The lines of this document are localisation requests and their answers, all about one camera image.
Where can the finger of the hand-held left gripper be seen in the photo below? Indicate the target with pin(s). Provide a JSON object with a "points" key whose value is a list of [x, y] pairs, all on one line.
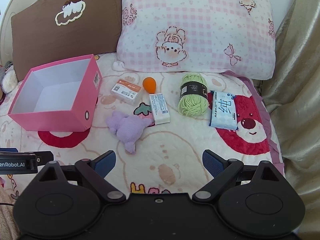
{"points": [[8, 150], [45, 157]]}

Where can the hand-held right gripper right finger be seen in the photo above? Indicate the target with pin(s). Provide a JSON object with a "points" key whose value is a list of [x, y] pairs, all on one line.
{"points": [[213, 163]]}

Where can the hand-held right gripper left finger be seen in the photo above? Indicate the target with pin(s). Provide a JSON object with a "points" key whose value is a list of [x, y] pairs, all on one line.
{"points": [[105, 163]]}

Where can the purple plush toy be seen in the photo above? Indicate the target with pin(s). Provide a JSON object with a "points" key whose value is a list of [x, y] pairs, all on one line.
{"points": [[127, 130]]}

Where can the pink cardboard storage box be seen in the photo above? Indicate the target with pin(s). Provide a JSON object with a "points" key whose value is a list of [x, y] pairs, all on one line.
{"points": [[57, 118]]}

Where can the blue wet wipes pack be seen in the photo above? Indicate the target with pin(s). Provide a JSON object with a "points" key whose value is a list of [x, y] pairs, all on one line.
{"points": [[223, 111]]}

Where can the green yarn skein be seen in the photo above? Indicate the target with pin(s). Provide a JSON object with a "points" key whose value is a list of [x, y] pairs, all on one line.
{"points": [[192, 100]]}

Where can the clear box with orange label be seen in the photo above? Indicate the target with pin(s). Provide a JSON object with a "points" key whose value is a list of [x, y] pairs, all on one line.
{"points": [[126, 92]]}

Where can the white barcode packet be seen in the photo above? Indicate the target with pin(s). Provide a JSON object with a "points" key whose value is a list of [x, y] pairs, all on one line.
{"points": [[159, 108]]}

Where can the orange makeup sponge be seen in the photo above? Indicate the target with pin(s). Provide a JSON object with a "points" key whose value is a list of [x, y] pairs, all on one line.
{"points": [[148, 85]]}

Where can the printed bear blanket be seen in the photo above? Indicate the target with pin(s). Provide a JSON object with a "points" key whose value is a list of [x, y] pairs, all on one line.
{"points": [[175, 140]]}

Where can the grey bunny plush toy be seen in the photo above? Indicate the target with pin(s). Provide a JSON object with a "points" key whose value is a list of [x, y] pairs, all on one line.
{"points": [[7, 80]]}

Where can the beige satin quilt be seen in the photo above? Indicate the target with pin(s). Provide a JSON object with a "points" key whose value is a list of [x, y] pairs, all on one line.
{"points": [[297, 92]]}

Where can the brown embroidered pillow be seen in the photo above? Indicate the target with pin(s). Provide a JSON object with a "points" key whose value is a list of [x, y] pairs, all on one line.
{"points": [[82, 37]]}

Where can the pink checked pillow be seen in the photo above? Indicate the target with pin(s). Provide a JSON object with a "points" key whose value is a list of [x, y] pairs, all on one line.
{"points": [[200, 22]]}

